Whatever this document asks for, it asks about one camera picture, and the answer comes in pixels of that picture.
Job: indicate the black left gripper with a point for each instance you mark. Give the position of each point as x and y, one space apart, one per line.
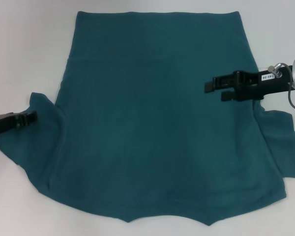
7 123

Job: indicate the teal blue shirt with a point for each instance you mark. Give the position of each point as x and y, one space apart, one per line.
150 123

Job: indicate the silver round connector plug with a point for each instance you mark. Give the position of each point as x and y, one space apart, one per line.
275 70

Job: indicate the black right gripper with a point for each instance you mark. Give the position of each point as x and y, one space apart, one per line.
250 86

